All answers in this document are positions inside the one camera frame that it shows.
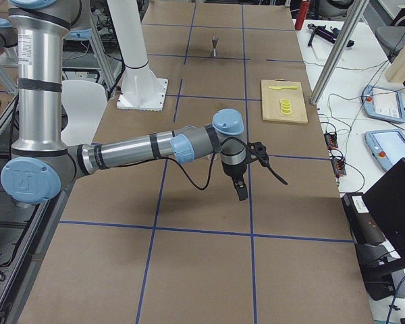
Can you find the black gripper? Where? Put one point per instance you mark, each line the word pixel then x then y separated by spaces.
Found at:
pixel 232 171

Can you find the steel double jigger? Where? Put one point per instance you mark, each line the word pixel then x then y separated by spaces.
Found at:
pixel 214 41

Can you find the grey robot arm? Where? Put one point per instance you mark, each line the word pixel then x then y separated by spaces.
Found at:
pixel 8 34
pixel 55 144

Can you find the bamboo cutting board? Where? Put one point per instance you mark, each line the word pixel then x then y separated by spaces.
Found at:
pixel 271 108

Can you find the yellow plastic knife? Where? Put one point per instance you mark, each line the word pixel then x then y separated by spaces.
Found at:
pixel 283 87

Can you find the black box with label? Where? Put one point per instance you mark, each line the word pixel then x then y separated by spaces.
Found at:
pixel 363 226

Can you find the black computer monitor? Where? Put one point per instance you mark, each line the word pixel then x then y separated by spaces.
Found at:
pixel 385 201

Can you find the blue teach pendant near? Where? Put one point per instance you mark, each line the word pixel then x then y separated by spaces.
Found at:
pixel 387 146

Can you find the blue teach pendant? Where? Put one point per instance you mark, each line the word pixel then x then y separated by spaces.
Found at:
pixel 383 103
pixel 387 146

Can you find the blue teach pendant far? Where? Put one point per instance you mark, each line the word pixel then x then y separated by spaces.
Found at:
pixel 383 103

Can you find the white plastic chair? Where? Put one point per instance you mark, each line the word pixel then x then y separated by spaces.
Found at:
pixel 85 103

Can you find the red bottle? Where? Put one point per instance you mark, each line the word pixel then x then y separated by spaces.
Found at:
pixel 302 12

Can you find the grey office chair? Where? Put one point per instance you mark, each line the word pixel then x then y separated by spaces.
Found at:
pixel 392 38

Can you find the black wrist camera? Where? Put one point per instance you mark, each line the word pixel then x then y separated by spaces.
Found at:
pixel 258 152

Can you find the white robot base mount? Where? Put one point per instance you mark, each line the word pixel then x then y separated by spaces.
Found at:
pixel 140 88

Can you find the aluminium frame post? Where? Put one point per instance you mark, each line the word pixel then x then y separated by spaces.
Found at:
pixel 356 11

